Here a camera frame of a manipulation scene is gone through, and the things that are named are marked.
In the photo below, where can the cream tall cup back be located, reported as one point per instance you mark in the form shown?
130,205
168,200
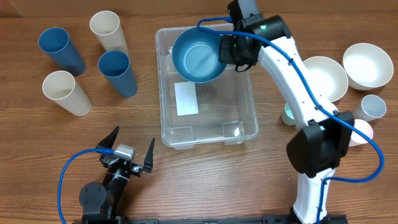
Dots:
106,26

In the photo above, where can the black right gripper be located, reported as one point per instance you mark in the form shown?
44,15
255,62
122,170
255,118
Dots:
228,55

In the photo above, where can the blue tall cup far left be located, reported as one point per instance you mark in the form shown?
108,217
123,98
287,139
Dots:
57,44

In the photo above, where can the white label in bin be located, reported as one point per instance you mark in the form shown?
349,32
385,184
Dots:
186,98

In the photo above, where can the cream tall cup front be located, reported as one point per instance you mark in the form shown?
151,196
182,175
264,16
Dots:
62,88

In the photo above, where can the cream tall cup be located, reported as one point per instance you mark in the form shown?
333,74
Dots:
62,88
106,26

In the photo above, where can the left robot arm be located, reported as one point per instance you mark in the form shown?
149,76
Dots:
100,200

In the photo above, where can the clear plastic storage bin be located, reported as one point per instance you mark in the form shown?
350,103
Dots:
226,109

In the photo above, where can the green small cup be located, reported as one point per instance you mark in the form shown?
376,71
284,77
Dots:
287,116

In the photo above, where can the blue bowl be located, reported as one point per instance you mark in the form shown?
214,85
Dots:
195,55

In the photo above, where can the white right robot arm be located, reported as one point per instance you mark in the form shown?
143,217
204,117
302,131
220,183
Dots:
315,151

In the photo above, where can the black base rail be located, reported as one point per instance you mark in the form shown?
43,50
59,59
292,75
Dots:
266,219

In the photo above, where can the blue tall cup near bin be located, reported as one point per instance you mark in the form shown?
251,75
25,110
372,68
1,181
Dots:
116,68

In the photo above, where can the grey small cup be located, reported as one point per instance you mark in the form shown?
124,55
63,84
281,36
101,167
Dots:
371,107

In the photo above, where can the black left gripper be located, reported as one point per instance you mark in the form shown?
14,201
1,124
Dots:
148,160

